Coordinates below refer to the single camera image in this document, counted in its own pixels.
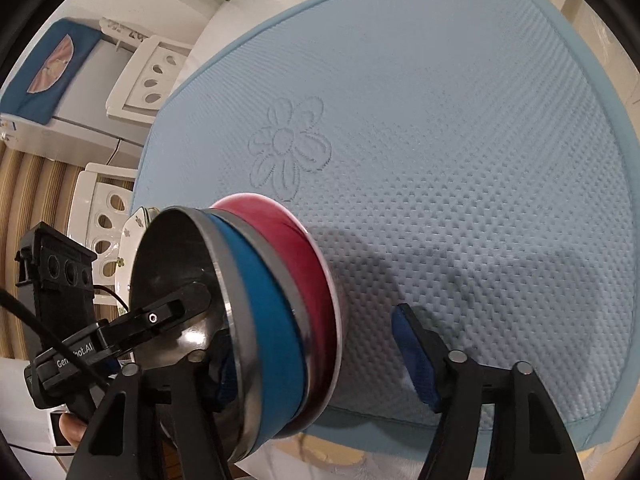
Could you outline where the red steel bowl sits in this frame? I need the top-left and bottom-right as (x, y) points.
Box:
(210, 196), (343, 436)

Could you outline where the blue steel bowl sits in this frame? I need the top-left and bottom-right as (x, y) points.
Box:
(129, 205), (308, 463)

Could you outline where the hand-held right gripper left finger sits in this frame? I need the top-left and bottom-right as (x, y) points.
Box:
(67, 332), (241, 480)

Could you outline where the white refrigerator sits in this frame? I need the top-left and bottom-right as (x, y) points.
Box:
(0, 45), (151, 166)

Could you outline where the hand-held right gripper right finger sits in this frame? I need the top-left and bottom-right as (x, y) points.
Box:
(391, 303), (586, 480)

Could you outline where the white floral plate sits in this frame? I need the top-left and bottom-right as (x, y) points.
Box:
(116, 207), (161, 301)

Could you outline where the light blue textured mat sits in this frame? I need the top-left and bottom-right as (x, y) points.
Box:
(131, 0), (640, 453)

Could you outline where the black cable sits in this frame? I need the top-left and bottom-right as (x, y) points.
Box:
(0, 287), (108, 386)

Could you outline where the white chair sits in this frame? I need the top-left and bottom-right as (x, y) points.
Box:
(67, 162), (138, 306)
(105, 35), (193, 123)

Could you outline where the blue cloth with pink print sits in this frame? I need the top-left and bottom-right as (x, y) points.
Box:
(0, 17), (103, 123)

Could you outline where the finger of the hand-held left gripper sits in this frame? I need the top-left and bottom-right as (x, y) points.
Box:
(97, 282), (213, 361)

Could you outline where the person's left hand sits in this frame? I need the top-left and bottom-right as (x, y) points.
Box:
(59, 412), (93, 448)

